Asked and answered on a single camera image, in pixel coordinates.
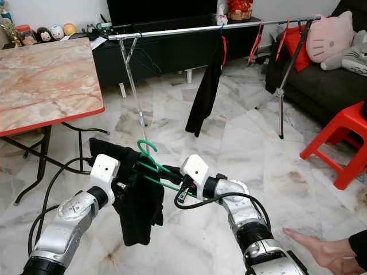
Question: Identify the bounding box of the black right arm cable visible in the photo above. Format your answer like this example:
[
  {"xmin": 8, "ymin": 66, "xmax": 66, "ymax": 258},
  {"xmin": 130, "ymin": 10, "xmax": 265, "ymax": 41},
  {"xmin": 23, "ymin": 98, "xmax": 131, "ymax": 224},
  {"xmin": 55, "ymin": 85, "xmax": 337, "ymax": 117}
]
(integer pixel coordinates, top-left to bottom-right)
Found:
[{"xmin": 174, "ymin": 192, "xmax": 271, "ymax": 230}]

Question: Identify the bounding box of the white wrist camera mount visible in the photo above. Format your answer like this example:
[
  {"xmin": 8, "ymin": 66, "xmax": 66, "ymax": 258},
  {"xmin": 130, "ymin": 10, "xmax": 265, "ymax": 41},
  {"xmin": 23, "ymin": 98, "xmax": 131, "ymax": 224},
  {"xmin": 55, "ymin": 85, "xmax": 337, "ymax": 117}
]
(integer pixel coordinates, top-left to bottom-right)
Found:
[
  {"xmin": 179, "ymin": 155, "xmax": 210, "ymax": 195},
  {"xmin": 89, "ymin": 154, "xmax": 121, "ymax": 206}
]

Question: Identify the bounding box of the grey open-eyed plush toy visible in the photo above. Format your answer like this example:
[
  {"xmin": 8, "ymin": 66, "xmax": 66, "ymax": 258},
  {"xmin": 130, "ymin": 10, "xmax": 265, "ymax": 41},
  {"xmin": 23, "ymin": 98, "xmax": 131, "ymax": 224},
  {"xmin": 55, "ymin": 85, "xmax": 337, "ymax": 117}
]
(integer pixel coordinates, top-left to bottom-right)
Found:
[{"xmin": 320, "ymin": 30, "xmax": 367, "ymax": 72}]

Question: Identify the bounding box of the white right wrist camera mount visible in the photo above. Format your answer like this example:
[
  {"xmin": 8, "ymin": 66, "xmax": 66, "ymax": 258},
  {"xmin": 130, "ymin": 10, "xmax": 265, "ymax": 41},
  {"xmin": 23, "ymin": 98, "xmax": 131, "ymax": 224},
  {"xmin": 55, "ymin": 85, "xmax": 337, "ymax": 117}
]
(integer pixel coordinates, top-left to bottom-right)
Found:
[{"xmin": 179, "ymin": 155, "xmax": 210, "ymax": 195}]

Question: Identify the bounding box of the marble pattern folding table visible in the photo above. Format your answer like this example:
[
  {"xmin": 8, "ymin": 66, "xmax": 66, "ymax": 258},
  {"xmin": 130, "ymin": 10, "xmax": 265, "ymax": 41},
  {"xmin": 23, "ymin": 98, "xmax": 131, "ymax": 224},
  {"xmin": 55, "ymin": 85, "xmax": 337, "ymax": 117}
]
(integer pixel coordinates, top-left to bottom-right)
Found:
[{"xmin": 0, "ymin": 37, "xmax": 106, "ymax": 206}]

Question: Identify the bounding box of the red gold figurine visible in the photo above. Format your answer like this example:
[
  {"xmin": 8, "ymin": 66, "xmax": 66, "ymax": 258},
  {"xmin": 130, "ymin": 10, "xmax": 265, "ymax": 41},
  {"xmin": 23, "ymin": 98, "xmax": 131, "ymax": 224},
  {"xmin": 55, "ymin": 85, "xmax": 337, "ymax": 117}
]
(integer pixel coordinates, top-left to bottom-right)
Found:
[{"xmin": 227, "ymin": 0, "xmax": 255, "ymax": 21}]

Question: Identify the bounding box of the black round plush toy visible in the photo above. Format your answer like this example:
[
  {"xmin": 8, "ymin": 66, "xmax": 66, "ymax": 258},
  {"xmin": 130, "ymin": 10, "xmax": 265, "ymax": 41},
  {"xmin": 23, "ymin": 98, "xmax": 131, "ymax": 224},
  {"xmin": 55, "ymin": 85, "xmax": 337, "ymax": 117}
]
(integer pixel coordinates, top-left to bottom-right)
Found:
[{"xmin": 36, "ymin": 27, "xmax": 51, "ymax": 42}]

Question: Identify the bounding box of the gold blue trophy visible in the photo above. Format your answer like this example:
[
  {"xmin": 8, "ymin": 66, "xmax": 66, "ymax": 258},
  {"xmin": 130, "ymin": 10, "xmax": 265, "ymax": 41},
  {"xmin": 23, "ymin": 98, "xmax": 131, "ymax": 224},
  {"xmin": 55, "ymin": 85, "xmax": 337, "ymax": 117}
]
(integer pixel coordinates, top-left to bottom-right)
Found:
[{"xmin": 0, "ymin": 0, "xmax": 18, "ymax": 49}]

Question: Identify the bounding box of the red plastic stool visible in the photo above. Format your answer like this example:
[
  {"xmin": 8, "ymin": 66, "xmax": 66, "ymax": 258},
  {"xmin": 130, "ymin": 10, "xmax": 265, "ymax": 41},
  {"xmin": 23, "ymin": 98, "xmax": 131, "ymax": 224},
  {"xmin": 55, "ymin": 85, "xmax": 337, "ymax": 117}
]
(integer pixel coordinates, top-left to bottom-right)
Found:
[{"xmin": 300, "ymin": 101, "xmax": 367, "ymax": 191}]

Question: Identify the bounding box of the red pillow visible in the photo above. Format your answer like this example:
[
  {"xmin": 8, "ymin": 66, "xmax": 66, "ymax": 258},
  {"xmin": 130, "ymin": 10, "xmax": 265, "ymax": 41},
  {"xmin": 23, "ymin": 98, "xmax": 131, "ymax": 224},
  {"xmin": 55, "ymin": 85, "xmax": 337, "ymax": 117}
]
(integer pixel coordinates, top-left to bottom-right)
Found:
[{"xmin": 284, "ymin": 24, "xmax": 312, "ymax": 72}]

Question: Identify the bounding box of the person's bare hand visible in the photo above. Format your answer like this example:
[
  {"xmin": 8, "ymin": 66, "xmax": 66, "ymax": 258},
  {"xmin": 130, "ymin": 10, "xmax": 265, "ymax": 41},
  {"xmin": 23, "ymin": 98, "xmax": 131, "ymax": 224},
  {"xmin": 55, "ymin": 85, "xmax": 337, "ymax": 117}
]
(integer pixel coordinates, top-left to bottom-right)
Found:
[{"xmin": 283, "ymin": 227, "xmax": 354, "ymax": 274}]

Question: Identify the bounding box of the white paper sheet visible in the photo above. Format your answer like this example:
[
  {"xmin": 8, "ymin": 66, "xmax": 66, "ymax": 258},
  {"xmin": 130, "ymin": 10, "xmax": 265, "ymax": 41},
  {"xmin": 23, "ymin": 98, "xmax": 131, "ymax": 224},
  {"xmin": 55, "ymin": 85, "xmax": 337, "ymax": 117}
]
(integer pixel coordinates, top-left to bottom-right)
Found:
[{"xmin": 90, "ymin": 36, "xmax": 110, "ymax": 49}]

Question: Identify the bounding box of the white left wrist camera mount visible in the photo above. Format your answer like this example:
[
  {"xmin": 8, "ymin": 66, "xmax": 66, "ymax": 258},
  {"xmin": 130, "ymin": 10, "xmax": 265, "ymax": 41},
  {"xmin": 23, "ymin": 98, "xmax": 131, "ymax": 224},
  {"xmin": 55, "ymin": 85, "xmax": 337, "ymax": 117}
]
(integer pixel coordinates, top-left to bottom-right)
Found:
[{"xmin": 89, "ymin": 154, "xmax": 121, "ymax": 206}]

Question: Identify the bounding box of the black television cabinet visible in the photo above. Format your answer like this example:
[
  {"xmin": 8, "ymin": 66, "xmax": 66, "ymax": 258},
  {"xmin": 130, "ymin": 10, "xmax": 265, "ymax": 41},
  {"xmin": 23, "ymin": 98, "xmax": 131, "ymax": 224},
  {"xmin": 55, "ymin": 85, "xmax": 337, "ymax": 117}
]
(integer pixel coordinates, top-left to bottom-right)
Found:
[{"xmin": 89, "ymin": 16, "xmax": 264, "ymax": 99}]

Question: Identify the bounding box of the white round plush toy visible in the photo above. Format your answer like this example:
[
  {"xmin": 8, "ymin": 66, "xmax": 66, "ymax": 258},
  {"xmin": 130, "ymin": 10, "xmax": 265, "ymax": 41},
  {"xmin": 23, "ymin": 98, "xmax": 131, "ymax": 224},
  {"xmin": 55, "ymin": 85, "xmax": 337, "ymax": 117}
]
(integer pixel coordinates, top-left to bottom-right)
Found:
[{"xmin": 50, "ymin": 24, "xmax": 64, "ymax": 40}]

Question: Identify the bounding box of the green clothes hanger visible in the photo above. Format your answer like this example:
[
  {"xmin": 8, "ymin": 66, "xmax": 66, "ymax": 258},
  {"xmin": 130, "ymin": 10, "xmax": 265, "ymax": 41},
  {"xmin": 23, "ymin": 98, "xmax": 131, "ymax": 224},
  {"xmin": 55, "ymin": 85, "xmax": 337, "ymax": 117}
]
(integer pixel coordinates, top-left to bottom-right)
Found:
[{"xmin": 136, "ymin": 139, "xmax": 198, "ymax": 198}]

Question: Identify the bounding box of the red lid jar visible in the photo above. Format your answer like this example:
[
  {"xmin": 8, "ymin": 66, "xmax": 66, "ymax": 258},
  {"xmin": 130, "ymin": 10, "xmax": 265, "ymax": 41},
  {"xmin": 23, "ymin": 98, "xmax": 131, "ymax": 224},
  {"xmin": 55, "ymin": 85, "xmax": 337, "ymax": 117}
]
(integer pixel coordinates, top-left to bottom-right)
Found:
[{"xmin": 16, "ymin": 25, "xmax": 34, "ymax": 46}]

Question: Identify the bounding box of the black flat television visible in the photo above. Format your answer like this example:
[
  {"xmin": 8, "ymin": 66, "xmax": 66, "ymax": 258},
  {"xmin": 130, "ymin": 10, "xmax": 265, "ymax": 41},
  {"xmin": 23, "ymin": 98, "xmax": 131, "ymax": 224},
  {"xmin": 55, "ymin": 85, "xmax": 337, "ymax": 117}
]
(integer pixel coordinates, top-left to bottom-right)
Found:
[{"xmin": 106, "ymin": 0, "xmax": 218, "ymax": 28}]

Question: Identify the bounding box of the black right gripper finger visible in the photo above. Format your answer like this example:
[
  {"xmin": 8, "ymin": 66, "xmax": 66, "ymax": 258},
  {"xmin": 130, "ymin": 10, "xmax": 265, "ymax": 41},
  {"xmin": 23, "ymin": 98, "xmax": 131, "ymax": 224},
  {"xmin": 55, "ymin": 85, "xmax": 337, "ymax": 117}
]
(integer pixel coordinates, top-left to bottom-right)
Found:
[
  {"xmin": 156, "ymin": 171, "xmax": 186, "ymax": 186},
  {"xmin": 154, "ymin": 164, "xmax": 185, "ymax": 178}
]

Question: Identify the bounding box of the black wire clothes hanger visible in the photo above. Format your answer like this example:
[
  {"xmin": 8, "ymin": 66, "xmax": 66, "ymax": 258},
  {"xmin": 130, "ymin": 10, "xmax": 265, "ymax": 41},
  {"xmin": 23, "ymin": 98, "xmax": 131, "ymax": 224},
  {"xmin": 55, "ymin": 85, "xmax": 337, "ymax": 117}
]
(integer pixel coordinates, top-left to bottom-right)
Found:
[{"xmin": 126, "ymin": 33, "xmax": 164, "ymax": 75}]

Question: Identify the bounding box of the black garment with red trim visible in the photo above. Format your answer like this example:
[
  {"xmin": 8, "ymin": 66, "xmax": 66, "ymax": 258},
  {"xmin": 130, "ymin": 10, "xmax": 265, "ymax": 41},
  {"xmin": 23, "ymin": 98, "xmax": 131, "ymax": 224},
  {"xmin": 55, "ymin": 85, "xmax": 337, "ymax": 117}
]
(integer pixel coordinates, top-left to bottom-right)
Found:
[{"xmin": 185, "ymin": 36, "xmax": 230, "ymax": 138}]

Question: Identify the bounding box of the pink cat face pillow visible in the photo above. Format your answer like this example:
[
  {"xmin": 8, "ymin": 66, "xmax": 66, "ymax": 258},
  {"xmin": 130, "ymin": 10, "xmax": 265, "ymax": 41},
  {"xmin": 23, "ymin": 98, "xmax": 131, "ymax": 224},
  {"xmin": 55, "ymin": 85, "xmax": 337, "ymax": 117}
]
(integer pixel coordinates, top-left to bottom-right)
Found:
[{"xmin": 306, "ymin": 10, "xmax": 355, "ymax": 64}]

